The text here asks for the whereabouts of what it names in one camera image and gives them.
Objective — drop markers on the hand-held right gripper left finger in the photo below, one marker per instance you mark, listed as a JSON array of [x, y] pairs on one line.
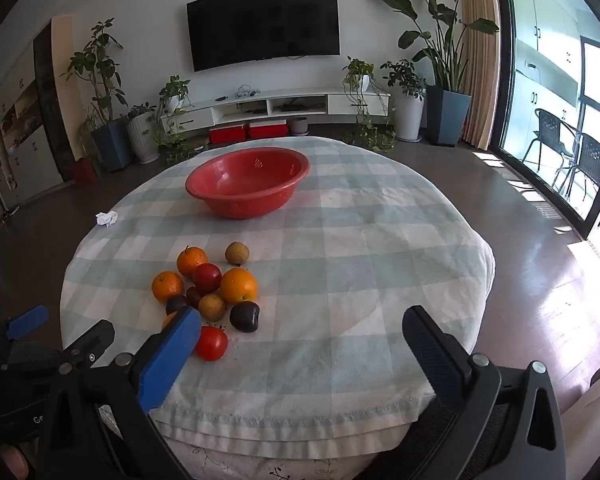
[[170, 360]]

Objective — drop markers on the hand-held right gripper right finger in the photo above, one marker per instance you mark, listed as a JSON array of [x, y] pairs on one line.
[[430, 355]]

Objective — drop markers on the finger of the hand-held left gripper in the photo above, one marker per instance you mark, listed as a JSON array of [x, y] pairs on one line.
[[27, 321], [92, 342]]

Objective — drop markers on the small red tomato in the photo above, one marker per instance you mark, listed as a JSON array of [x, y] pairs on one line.
[[212, 344], [193, 297]]

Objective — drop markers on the brown round fruit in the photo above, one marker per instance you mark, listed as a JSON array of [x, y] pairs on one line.
[[237, 253], [212, 307]]

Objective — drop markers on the large orange mandarin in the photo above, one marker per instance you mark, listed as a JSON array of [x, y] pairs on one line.
[[238, 286]]

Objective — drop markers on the red plastic bowl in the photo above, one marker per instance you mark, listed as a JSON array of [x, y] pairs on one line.
[[220, 195]]

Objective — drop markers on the person's left hand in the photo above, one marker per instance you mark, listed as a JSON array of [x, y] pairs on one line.
[[15, 462]]

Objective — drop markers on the green checkered tablecloth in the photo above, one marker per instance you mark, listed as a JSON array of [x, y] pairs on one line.
[[330, 285]]

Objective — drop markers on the crumpled white tissue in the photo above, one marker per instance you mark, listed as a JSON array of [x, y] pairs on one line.
[[106, 218]]

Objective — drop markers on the floral table cover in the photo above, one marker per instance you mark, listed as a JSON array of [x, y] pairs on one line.
[[240, 467]]

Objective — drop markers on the red bin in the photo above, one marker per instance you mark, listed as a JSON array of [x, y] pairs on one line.
[[84, 170]]

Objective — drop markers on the beige sofa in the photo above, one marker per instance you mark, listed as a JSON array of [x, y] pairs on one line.
[[597, 415]]

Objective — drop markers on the tall plant in blue pot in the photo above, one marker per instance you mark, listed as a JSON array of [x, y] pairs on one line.
[[111, 142]]

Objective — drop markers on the plant in white ribbed pot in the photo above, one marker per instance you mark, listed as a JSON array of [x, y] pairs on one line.
[[142, 135]]

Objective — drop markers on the red storage box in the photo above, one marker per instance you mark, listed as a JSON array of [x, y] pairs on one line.
[[226, 134], [267, 130]]

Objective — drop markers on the large-leaf plant in blue pot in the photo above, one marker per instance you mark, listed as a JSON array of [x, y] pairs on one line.
[[447, 115]]

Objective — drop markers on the bushy plant in white pot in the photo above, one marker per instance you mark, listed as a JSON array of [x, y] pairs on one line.
[[408, 110]]

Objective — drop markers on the black balcony chair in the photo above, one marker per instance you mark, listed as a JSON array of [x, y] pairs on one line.
[[550, 132], [590, 157]]

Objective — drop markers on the grey empty pot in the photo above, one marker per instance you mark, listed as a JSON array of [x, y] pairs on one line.
[[298, 126]]

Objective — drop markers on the trailing pothos plant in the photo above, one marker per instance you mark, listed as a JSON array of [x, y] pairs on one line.
[[174, 91], [358, 74]]

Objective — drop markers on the white television cabinet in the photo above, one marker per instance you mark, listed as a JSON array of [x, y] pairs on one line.
[[340, 102]]

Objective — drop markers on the black-framed glass door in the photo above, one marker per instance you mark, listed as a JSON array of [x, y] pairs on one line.
[[502, 85]]

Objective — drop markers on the black set-top box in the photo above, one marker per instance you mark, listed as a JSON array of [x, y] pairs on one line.
[[296, 106]]

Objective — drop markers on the beige curtain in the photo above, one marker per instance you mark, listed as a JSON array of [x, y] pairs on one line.
[[480, 55]]

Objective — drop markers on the white balcony cabinets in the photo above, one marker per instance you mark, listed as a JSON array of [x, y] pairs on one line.
[[545, 35]]

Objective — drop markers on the wall storage cabinets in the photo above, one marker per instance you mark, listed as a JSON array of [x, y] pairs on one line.
[[27, 145]]

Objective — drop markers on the black wall television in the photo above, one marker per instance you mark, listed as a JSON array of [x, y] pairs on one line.
[[262, 25]]

